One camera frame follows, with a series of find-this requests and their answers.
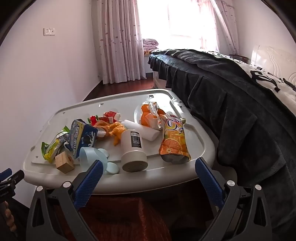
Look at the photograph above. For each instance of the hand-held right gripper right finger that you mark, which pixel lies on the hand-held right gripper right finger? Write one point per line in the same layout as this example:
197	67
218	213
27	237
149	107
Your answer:
208	183

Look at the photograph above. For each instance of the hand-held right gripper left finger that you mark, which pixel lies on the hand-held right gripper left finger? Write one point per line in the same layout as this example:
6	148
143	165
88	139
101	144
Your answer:
89	185

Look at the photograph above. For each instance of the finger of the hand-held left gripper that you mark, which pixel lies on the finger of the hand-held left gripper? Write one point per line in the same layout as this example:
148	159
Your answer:
17	176
5	173

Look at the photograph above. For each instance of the pale blue round pad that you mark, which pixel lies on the pale blue round pad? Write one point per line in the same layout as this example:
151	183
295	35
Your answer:
113	168
103	153

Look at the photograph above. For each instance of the small wooden block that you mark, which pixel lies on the small wooden block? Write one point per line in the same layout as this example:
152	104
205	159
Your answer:
64	162

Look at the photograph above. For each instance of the green snack wrapper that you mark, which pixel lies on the green snack wrapper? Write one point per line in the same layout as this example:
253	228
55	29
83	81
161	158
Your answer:
55	146

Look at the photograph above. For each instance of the blue drink carton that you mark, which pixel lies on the blue drink carton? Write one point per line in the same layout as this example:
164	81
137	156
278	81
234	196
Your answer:
83	136

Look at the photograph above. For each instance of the orange trash bag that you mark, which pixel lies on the orange trash bag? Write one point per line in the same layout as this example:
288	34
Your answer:
129	213

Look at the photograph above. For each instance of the white tissue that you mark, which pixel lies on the white tissue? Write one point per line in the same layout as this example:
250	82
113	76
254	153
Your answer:
101	134

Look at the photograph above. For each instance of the orange juice pouch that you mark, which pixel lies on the orange juice pouch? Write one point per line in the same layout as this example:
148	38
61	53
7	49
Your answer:
173	141

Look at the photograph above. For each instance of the white cylindrical bottle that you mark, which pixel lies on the white cylindrical bottle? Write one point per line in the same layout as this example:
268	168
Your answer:
133	150

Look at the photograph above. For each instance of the white plastic tube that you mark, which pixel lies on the white plastic tube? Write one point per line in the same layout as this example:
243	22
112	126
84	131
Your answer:
148	133

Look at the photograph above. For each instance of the person's left hand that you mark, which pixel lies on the person's left hand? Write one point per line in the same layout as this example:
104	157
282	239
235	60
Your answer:
9	217

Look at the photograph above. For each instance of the green and red wrapper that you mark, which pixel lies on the green and red wrapper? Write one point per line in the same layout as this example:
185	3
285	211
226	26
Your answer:
92	119

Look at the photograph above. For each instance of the black fabric sleeve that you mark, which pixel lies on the black fabric sleeve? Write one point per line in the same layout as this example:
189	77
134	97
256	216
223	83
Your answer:
231	115

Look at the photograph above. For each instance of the red and white wrapper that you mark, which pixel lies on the red and white wrapper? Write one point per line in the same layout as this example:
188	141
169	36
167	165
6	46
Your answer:
111	115

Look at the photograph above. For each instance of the orange peel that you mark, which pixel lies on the orange peel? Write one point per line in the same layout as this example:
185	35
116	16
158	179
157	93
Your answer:
145	108
146	120

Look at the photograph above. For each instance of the white plastic storage box lid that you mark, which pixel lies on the white plastic storage box lid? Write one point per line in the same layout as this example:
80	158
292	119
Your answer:
115	102

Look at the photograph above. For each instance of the white printed blanket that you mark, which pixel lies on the white printed blanket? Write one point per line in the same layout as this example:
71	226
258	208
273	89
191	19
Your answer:
272	81

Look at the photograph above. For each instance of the brown wooden nightstand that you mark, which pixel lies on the brown wooden nightstand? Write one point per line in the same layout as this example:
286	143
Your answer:
240	58

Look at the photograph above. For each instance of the white bed headboard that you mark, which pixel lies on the white bed headboard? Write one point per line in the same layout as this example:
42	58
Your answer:
272	58

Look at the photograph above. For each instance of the pink patterned curtain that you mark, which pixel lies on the pink patterned curtain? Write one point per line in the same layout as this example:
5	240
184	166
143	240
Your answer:
118	41
225	25

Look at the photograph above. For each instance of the stack of folded quilts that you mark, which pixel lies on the stack of folded quilts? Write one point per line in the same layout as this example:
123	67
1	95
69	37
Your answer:
150	45

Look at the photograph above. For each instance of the white sheer window curtain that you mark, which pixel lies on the white sheer window curtain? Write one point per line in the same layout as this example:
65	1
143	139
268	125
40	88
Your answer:
175	20

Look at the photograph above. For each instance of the white bed frame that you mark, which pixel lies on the white bed frame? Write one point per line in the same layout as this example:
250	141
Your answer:
159	80

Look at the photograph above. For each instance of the white wall socket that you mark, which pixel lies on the white wall socket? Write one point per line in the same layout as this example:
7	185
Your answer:
49	31

